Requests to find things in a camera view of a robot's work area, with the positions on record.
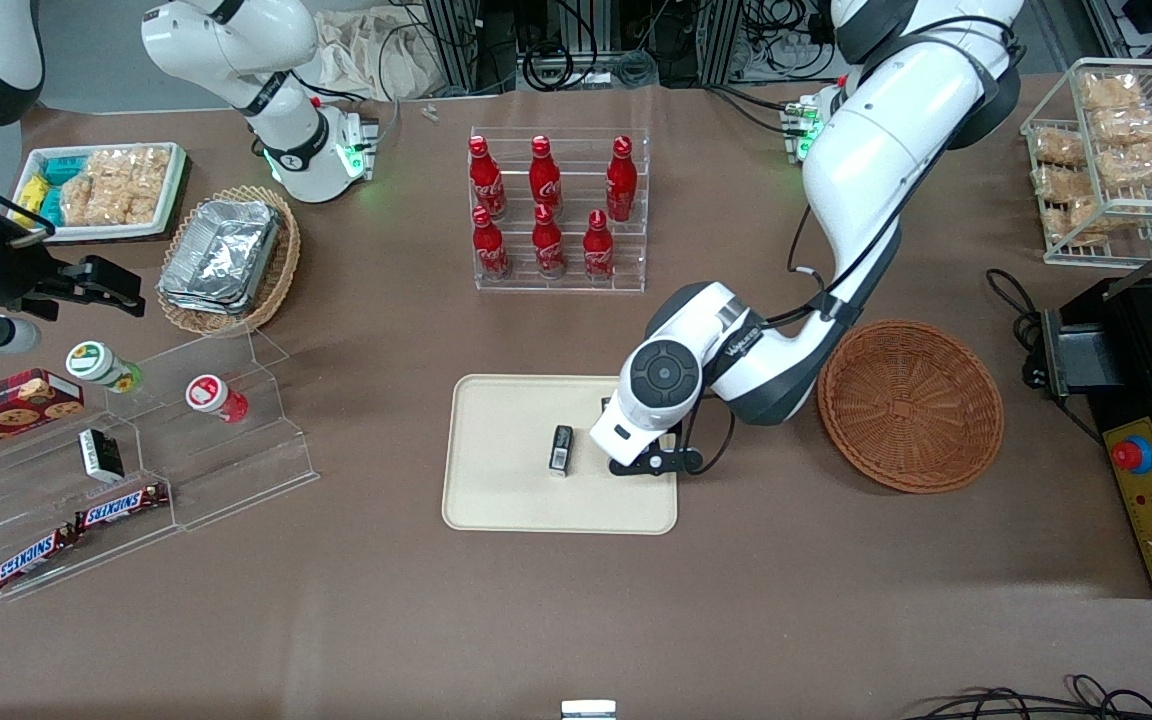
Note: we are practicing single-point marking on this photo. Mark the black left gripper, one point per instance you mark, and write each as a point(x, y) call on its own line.
point(605, 403)

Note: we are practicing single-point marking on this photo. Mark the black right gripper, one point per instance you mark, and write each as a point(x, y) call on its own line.
point(18, 271)

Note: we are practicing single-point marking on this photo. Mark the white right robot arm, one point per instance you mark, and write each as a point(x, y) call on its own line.
point(236, 50)

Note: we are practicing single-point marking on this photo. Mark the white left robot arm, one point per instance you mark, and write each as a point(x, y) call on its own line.
point(866, 150)

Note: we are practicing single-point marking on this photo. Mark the white rectangular snack tray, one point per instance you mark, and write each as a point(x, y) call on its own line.
point(171, 200)

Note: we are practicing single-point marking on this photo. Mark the beige plastic tray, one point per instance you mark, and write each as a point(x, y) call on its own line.
point(506, 490)

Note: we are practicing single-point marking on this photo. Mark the oval light wicker basket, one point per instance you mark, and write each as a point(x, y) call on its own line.
point(276, 270)

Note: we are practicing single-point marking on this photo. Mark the round brown wicker basket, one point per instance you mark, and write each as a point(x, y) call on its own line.
point(911, 410)

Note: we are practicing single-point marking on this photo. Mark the green lidded drink cup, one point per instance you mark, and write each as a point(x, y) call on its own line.
point(96, 364)

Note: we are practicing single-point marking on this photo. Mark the clear bag rice crackers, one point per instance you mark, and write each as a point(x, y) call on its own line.
point(91, 200)
point(136, 170)

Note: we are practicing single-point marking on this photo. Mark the teal snack packet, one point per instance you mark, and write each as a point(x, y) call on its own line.
point(51, 205)
point(63, 170)

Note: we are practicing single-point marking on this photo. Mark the yellow snack packet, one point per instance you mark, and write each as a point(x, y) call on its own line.
point(30, 198)

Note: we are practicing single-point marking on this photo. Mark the aluminium foil container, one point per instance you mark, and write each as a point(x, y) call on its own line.
point(201, 305)
point(221, 250)

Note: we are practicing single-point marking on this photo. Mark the red cookie box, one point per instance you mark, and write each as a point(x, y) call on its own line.
point(6, 410)

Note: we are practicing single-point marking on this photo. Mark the red lidded drink cup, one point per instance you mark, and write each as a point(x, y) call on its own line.
point(214, 396)

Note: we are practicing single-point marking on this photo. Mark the small black white box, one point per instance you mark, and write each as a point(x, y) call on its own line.
point(101, 455)

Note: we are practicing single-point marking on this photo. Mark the clear acrylic bottle rack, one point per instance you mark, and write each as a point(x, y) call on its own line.
point(576, 270)

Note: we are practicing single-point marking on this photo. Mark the red cola bottle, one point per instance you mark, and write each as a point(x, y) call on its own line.
point(486, 180)
point(545, 178)
point(489, 248)
point(621, 180)
point(548, 245)
point(598, 250)

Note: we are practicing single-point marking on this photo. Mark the snickers chocolate bar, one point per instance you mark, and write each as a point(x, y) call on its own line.
point(31, 558)
point(121, 507)

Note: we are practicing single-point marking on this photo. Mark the clear acrylic stepped shelf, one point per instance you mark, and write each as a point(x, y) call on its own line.
point(226, 470)

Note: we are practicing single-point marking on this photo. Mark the small white device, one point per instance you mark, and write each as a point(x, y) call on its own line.
point(588, 710)

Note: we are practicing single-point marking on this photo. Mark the beige cloth bag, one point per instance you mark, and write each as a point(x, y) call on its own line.
point(376, 55)

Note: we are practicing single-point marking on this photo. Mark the red emergency stop button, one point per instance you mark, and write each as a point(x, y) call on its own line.
point(1131, 455)

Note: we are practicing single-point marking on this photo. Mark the clear bag fried snack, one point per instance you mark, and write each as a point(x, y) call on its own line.
point(1071, 218)
point(1141, 165)
point(1131, 125)
point(1058, 148)
point(1111, 92)
point(1061, 183)

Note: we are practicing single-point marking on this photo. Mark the black appliance box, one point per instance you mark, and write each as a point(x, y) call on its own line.
point(1136, 360)

